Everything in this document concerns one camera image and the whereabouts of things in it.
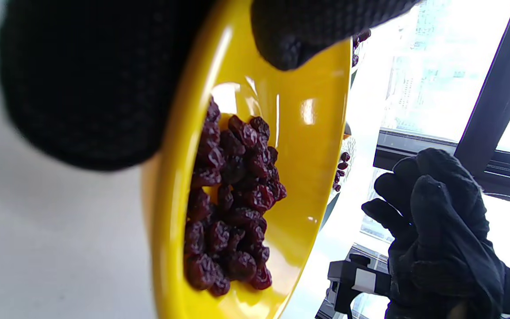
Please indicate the dark window frame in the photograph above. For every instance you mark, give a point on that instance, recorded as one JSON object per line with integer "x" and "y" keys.
{"x": 498, "y": 88}

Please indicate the light green plate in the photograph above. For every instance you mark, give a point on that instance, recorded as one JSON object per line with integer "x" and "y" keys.
{"x": 353, "y": 77}

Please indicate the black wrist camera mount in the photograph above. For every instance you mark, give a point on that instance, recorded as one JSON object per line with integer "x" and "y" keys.
{"x": 348, "y": 283}

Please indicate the yellow bowl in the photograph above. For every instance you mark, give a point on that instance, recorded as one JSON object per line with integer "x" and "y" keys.
{"x": 317, "y": 155}

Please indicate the pile of dark cranberries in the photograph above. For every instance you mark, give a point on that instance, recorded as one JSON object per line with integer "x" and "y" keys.
{"x": 233, "y": 212}

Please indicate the white toast slice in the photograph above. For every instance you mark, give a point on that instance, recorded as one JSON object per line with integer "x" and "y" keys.
{"x": 351, "y": 146}

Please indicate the person's right hand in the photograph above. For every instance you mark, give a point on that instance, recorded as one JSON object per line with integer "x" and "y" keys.
{"x": 441, "y": 221}

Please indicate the person's left hand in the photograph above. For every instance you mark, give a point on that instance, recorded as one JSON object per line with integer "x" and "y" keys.
{"x": 86, "y": 79}

